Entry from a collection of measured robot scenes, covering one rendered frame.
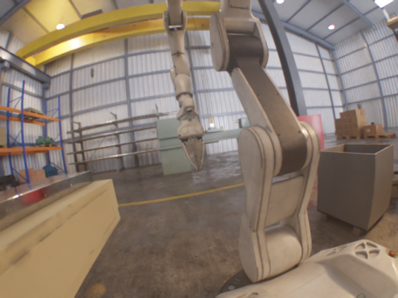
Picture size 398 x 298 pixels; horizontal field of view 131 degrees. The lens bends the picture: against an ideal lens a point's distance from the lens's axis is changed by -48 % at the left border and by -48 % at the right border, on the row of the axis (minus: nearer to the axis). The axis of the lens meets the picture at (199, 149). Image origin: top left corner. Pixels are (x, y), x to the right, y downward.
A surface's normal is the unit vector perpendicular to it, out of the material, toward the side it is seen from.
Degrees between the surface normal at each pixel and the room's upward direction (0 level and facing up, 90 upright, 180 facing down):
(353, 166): 90
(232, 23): 128
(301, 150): 93
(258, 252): 71
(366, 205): 90
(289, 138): 65
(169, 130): 90
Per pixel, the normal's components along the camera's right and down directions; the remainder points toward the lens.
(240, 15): 0.22, 0.65
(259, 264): 0.11, -0.30
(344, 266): -0.98, -0.15
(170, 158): 0.16, 0.03
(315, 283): -0.15, -0.99
